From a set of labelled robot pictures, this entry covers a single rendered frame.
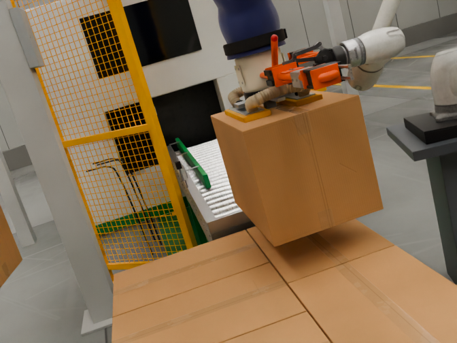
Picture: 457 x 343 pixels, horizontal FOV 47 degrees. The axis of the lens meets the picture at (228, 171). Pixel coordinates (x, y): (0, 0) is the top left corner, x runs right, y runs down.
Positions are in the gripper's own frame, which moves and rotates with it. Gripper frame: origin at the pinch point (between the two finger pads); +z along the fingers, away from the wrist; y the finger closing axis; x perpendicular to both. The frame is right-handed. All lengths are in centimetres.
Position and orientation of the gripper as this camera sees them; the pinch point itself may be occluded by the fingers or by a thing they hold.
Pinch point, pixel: (284, 73)
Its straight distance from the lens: 171.6
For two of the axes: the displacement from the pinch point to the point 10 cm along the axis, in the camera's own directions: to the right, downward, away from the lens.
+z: -9.4, 3.1, -1.3
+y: 2.7, 9.3, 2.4
